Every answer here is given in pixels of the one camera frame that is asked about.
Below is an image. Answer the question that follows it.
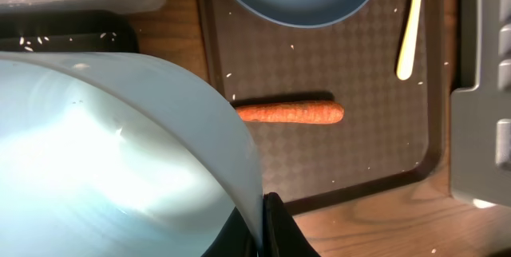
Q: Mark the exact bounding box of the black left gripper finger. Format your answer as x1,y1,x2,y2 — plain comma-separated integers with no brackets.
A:
263,192,319,257

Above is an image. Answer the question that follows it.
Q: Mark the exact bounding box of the orange carrot piece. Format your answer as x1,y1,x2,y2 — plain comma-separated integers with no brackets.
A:
236,101,344,125

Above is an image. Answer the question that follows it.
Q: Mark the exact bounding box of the light blue bowl with rice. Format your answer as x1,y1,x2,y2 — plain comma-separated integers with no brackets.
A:
1,52,263,256

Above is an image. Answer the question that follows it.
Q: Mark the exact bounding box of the yellow plastic spoon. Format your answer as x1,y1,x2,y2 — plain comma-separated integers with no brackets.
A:
396,0,422,81

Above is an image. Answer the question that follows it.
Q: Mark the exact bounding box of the grey dishwasher rack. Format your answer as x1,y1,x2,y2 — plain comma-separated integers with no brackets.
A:
450,0,510,208

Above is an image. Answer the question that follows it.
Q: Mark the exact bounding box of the black waste tray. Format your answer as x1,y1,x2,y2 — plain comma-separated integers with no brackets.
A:
1,10,139,53

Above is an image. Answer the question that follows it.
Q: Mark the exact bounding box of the dark brown serving tray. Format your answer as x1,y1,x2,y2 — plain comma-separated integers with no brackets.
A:
199,0,445,215

